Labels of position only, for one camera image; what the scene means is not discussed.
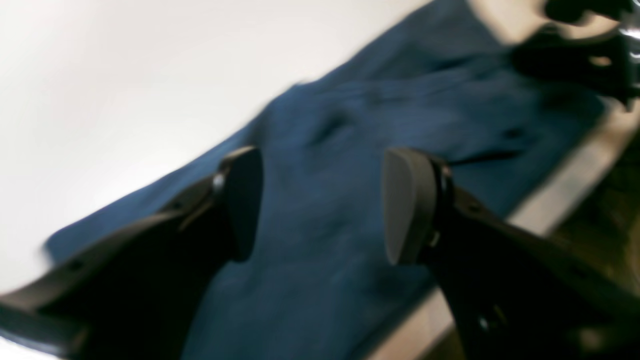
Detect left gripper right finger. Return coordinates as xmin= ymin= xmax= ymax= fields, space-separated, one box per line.
xmin=382 ymin=147 xmax=639 ymax=360

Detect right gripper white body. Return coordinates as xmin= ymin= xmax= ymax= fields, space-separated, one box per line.
xmin=510 ymin=0 xmax=639 ymax=109

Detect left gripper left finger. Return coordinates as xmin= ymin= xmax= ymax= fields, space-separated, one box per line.
xmin=0 ymin=146 xmax=264 ymax=360

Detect dark blue T-shirt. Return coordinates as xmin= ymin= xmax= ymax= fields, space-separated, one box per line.
xmin=46 ymin=0 xmax=605 ymax=360

